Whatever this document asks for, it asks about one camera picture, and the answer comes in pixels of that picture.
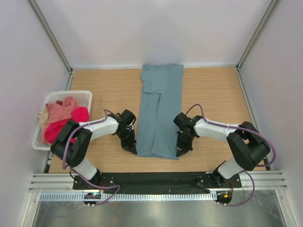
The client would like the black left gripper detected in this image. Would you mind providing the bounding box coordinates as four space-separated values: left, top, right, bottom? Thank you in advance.
116 128 137 154

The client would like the blue-grey t shirt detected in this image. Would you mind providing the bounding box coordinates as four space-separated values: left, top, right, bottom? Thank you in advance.
136 64 184 160

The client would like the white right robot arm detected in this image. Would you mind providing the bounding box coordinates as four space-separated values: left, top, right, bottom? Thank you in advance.
173 113 270 187

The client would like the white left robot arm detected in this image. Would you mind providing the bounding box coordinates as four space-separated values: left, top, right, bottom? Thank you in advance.
51 114 137 190

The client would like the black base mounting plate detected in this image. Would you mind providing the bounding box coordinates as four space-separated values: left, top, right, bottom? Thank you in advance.
72 172 242 190

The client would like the red t shirt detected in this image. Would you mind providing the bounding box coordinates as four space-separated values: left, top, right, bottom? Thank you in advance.
41 106 89 144

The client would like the white plastic laundry basket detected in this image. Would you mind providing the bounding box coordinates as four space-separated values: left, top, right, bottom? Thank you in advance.
32 90 93 151

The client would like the salmon pink t shirt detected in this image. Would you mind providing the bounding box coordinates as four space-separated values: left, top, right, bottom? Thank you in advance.
45 96 79 124

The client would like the cream t shirt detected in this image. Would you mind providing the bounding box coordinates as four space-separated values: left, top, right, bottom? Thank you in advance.
38 109 49 129

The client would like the right black camera box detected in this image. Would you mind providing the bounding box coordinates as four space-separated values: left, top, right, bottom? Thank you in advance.
173 112 196 131

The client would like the black camera box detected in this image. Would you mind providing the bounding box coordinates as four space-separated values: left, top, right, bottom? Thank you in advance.
173 112 196 131
116 109 136 127

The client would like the left black camera box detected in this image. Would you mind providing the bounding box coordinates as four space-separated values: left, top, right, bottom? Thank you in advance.
116 109 136 127

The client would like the white slotted cable duct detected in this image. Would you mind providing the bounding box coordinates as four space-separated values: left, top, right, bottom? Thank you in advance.
39 191 217 202

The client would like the left aluminium frame post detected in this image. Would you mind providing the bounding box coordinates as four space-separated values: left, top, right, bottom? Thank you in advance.
27 0 74 76

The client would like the aluminium frame post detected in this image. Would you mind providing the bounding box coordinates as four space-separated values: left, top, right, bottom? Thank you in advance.
27 0 74 76
235 0 280 71

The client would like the right aluminium frame post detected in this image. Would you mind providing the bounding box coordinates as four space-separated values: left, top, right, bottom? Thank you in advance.
235 0 280 71

